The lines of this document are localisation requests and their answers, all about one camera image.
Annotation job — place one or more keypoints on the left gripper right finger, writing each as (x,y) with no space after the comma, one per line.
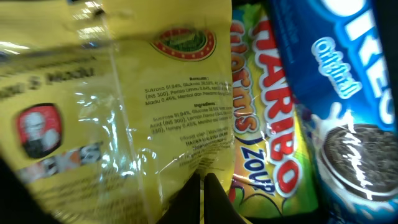
(217,207)

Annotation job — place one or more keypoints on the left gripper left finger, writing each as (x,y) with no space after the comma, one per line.
(185,208)

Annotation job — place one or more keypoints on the Haribo gummy candy bag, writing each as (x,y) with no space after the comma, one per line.
(273,173)

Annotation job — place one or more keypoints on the yellow snack bag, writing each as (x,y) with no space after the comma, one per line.
(108,108)

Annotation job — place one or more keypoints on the blue Oreo cookie pack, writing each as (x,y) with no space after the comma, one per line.
(334,63)

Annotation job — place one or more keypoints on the dark green box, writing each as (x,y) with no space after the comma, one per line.
(386,18)

